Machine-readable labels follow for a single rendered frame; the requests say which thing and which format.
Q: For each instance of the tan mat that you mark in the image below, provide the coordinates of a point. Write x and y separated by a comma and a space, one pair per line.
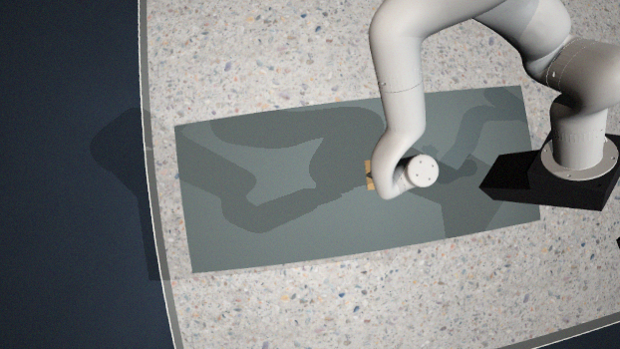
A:
369, 181

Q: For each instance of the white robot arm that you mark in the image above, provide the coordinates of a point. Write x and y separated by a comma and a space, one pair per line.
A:
587, 71

